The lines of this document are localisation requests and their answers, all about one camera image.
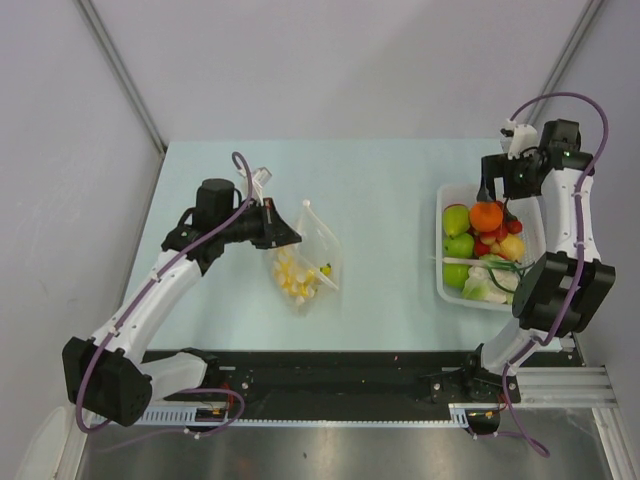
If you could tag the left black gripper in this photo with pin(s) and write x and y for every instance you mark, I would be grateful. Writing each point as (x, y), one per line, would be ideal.
(274, 231)

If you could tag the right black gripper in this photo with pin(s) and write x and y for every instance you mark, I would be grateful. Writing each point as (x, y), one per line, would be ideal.
(500, 166)

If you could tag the orange fruit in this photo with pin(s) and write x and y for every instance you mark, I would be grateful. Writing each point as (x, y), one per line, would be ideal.
(486, 216)

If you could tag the green pear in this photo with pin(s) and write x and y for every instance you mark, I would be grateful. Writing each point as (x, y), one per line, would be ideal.
(455, 220)

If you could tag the clear zip top bag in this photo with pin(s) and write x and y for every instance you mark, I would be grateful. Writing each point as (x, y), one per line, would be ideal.
(319, 246)

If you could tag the red strawberry bunch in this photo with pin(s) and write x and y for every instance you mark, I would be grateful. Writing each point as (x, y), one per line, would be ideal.
(489, 242)

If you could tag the yellow banana bunch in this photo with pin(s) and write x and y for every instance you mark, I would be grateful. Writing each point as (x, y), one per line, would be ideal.
(297, 283)

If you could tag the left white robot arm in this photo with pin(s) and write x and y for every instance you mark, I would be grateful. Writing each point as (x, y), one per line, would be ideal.
(106, 373)

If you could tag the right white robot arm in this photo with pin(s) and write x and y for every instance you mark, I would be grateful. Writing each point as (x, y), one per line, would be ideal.
(561, 292)

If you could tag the yellow pear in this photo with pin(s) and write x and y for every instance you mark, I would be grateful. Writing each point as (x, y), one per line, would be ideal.
(513, 248)

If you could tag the white plastic basket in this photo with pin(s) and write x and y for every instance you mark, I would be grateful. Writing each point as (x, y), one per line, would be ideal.
(528, 212)

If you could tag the green apple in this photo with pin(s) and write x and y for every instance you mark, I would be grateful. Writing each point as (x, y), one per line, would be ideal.
(461, 246)
(455, 275)

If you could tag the green onion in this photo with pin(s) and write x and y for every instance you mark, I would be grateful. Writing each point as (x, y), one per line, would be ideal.
(487, 263)

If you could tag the white green cabbage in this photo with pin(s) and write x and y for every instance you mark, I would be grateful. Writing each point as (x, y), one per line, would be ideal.
(490, 285)

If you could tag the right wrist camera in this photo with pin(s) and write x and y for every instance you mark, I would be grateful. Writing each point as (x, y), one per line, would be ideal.
(517, 138)

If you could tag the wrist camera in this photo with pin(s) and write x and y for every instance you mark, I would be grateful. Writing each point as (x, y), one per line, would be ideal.
(255, 188)
(517, 138)

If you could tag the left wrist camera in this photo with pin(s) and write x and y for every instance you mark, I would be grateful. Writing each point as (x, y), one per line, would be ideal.
(255, 188)

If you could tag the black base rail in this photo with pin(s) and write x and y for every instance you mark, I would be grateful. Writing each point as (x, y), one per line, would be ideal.
(371, 387)

